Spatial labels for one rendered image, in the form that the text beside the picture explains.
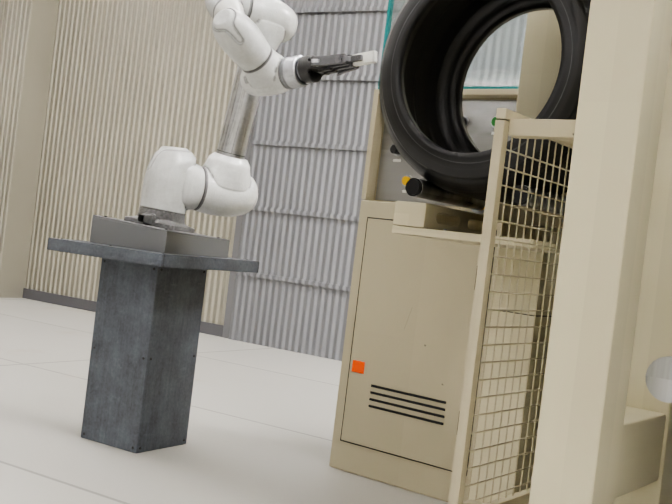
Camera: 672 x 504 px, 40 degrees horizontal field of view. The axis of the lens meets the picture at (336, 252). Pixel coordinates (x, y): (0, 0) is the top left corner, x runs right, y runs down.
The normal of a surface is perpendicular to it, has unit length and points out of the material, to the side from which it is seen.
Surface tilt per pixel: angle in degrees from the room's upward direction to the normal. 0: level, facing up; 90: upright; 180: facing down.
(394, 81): 92
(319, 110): 90
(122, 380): 90
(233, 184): 97
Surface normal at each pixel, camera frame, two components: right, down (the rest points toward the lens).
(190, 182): 0.56, 0.07
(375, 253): -0.59, -0.07
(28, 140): 0.85, 0.11
